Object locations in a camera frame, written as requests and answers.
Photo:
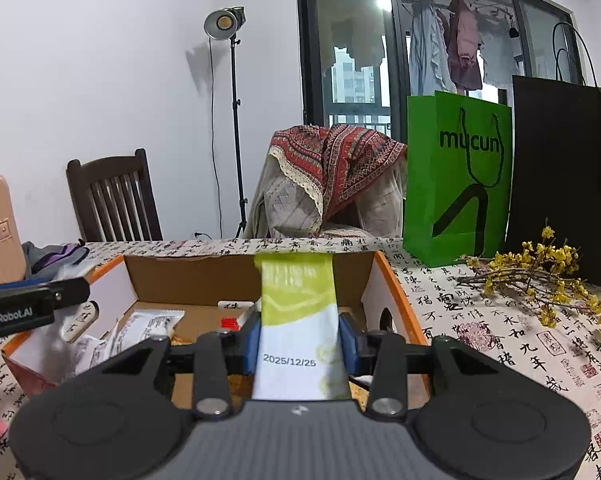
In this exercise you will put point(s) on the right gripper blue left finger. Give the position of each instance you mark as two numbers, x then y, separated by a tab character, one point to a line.
227	352

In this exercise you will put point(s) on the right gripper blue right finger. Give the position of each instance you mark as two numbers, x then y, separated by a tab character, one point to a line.
366	353

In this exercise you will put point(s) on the hanging clothes on balcony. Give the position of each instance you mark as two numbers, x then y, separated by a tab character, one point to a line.
471	48

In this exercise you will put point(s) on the dark wooden chair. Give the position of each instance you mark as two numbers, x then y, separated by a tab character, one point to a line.
113	199

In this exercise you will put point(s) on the green mucun paper bag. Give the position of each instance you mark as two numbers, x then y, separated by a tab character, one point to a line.
459	169

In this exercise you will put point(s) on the white label-back snack packet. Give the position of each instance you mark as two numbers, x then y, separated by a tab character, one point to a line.
141	325

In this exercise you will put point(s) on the green white snack packet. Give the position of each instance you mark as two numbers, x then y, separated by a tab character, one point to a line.
299	351

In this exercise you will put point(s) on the chair with red patterned blanket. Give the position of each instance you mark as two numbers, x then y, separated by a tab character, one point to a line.
316	176

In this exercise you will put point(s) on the grey purple folded cloth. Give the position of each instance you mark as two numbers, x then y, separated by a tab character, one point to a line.
43	263

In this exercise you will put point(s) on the yellow dried flower branch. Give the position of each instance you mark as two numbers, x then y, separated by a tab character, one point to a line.
543	276

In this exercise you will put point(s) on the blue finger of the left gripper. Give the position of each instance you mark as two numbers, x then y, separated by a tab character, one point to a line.
55	294

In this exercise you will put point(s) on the calligraphy print tablecloth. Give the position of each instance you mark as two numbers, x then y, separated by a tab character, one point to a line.
566	358

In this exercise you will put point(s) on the black paper bag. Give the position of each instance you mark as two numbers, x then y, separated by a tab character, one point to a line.
557	167

